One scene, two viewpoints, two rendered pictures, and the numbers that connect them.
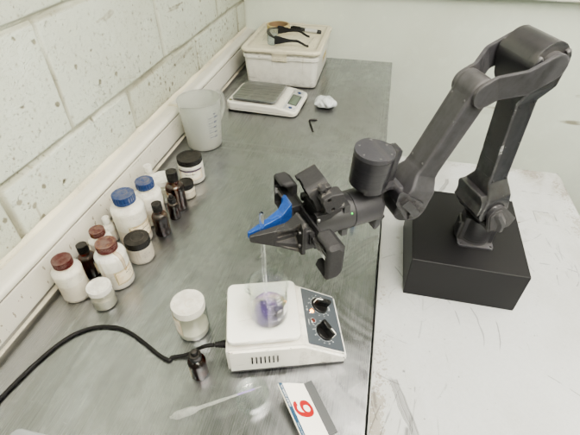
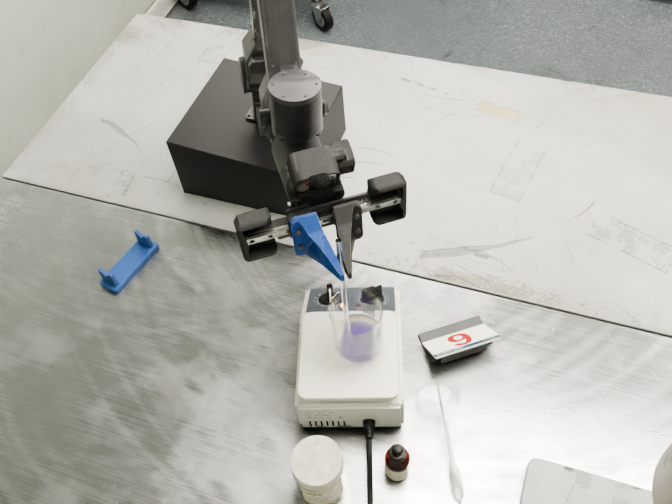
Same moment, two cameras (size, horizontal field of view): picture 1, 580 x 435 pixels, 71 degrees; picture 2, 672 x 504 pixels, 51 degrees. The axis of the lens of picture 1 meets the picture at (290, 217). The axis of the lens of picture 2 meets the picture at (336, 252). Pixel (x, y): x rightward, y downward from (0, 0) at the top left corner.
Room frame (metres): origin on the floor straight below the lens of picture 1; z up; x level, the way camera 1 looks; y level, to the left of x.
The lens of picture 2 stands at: (0.33, 0.46, 1.75)
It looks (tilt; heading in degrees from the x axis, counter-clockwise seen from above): 53 degrees down; 282
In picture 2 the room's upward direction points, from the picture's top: 7 degrees counter-clockwise
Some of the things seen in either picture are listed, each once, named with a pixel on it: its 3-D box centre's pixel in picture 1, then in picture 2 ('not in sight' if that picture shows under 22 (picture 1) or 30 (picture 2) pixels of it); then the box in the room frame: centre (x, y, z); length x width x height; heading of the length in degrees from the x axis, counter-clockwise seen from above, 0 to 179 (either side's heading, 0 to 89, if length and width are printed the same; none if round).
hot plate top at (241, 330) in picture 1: (262, 311); (348, 354); (0.42, 0.05, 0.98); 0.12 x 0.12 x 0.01; 6
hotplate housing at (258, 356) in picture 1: (278, 324); (350, 352); (0.42, 0.02, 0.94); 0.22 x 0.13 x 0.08; 96
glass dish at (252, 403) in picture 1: (252, 395); (438, 398); (0.31, 0.06, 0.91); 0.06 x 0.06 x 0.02
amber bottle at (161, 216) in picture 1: (160, 217); not in sight; (0.71, 0.30, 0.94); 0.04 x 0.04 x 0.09
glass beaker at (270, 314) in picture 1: (267, 300); (358, 330); (0.41, 0.04, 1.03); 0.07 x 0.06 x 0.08; 111
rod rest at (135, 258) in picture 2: not in sight; (127, 259); (0.78, -0.12, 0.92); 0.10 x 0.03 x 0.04; 66
